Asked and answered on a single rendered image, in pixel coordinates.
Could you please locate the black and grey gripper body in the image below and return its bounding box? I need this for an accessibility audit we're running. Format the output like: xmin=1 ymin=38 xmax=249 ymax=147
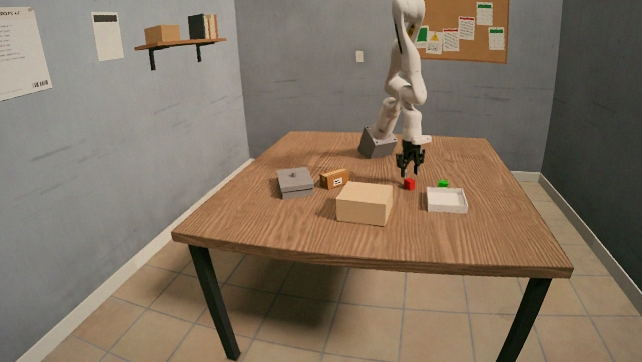
xmin=402 ymin=139 xmax=421 ymax=161

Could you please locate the light wooden cabinet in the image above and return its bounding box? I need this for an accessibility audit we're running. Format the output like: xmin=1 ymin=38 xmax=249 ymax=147
xmin=336 ymin=181 xmax=393 ymax=226

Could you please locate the red block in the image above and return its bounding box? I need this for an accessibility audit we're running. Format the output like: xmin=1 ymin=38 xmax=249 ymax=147
xmin=404 ymin=178 xmax=415 ymax=190

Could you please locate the grey lid with small knob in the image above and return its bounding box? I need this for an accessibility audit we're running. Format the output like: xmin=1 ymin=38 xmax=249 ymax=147
xmin=276 ymin=167 xmax=314 ymax=192

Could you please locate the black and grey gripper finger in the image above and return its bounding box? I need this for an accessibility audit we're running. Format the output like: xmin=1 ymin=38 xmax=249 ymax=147
xmin=396 ymin=152 xmax=413 ymax=179
xmin=414 ymin=148 xmax=426 ymax=175

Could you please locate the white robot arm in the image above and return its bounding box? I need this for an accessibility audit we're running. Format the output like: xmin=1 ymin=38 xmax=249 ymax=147
xmin=373 ymin=0 xmax=432 ymax=145

